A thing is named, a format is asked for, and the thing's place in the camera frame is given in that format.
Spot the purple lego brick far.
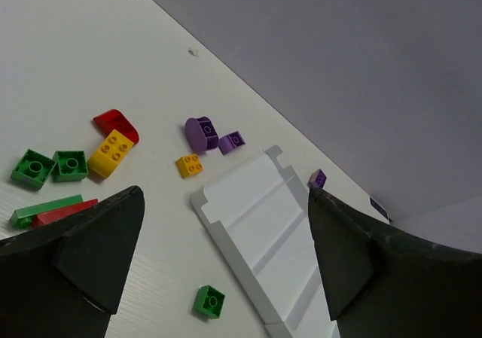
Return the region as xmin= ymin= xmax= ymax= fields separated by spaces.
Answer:
xmin=307 ymin=169 xmax=327 ymax=188

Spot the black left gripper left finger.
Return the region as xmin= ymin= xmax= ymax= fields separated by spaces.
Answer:
xmin=1 ymin=186 xmax=145 ymax=337

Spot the white divided sorting tray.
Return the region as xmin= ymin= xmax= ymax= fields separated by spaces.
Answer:
xmin=191 ymin=145 xmax=337 ymax=337

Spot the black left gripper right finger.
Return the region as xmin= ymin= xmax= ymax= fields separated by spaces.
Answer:
xmin=308 ymin=188 xmax=481 ymax=337

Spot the blue table label right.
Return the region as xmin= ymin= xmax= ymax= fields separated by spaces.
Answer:
xmin=370 ymin=198 xmax=389 ymax=220

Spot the yellow curved lego brick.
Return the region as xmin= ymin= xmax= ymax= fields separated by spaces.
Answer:
xmin=87 ymin=129 xmax=134 ymax=178

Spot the green lego plate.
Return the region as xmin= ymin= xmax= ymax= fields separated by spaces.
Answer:
xmin=9 ymin=195 xmax=83 ymax=229

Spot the red curved lego brick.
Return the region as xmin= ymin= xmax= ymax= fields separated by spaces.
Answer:
xmin=93 ymin=109 xmax=139 ymax=145

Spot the red wedge lego brick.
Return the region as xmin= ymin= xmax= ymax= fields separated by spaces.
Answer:
xmin=31 ymin=199 xmax=99 ymax=229

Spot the purple round lego brick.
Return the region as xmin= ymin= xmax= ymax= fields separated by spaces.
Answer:
xmin=184 ymin=116 xmax=219 ymax=154

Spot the small purple lego brick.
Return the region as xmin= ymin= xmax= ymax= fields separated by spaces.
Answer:
xmin=218 ymin=131 xmax=246 ymax=155

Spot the small yellow lego brick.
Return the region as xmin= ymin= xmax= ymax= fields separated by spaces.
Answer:
xmin=175 ymin=154 xmax=203 ymax=178

